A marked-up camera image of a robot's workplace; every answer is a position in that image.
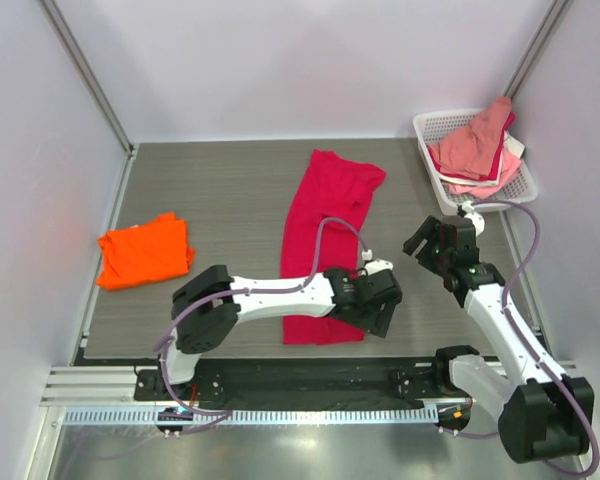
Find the crimson red t shirt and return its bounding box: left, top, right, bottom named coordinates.
left=280, top=150, right=386, bottom=345

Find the aluminium front rail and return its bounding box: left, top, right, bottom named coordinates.
left=42, top=365, right=466, bottom=412

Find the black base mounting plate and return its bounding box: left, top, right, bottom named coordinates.
left=134, top=357, right=491, bottom=401

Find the white plastic basket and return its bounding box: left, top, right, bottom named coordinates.
left=413, top=97, right=538, bottom=214

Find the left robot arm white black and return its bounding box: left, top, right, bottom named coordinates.
left=156, top=260, right=402, bottom=399

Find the salmon pink t shirt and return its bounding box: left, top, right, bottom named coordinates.
left=427, top=96, right=515, bottom=183

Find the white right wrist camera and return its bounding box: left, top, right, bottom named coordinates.
left=457, top=201, right=486, bottom=237

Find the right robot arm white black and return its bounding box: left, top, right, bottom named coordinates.
left=403, top=216, right=599, bottom=464

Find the folded orange t shirt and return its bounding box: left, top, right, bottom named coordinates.
left=96, top=212, right=196, bottom=291

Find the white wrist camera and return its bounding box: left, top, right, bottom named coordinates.
left=457, top=201, right=486, bottom=237
left=361, top=249, right=393, bottom=276

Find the left aluminium frame post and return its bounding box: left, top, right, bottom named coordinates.
left=37, top=0, right=134, bottom=157

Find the white slotted cable duct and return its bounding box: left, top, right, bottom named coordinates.
left=63, top=405, right=439, bottom=427

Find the light pink t shirt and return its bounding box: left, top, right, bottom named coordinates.
left=447, top=150, right=522, bottom=199

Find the aluminium frame post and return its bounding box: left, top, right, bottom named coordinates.
left=503, top=0, right=573, bottom=101
left=37, top=0, right=134, bottom=157

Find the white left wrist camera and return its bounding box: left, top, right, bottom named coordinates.
left=361, top=249, right=393, bottom=276

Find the right aluminium frame post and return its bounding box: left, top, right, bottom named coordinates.
left=503, top=0, right=573, bottom=101

